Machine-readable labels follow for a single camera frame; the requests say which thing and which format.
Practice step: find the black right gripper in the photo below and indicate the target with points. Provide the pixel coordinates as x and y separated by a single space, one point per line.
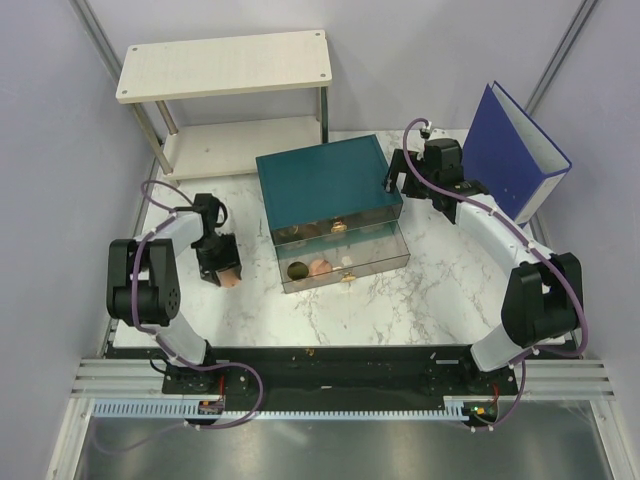
397 166

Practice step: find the blue lever arch binder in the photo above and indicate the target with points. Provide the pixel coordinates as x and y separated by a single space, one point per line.
507 152

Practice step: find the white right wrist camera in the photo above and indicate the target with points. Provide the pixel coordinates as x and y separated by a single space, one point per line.
432 136

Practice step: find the teal drawer organizer box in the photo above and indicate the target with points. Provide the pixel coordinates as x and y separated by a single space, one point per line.
323 181

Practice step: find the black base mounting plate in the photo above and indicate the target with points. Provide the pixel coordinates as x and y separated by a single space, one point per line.
372 376

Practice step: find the pink round compact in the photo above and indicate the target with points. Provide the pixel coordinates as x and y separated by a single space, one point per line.
228 278
320 267

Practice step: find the light blue cable duct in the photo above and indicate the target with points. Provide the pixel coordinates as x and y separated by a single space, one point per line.
193 409

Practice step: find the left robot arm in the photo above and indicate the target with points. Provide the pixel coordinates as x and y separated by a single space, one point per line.
143 288

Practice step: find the gold round jar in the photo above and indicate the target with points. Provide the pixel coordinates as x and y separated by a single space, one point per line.
297 271

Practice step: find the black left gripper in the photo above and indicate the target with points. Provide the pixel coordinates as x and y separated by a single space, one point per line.
230 260

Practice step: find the white wooden shelf table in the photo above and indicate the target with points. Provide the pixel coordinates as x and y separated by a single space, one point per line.
159 73

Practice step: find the aluminium frame rail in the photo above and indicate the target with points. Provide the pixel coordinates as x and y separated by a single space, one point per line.
115 378

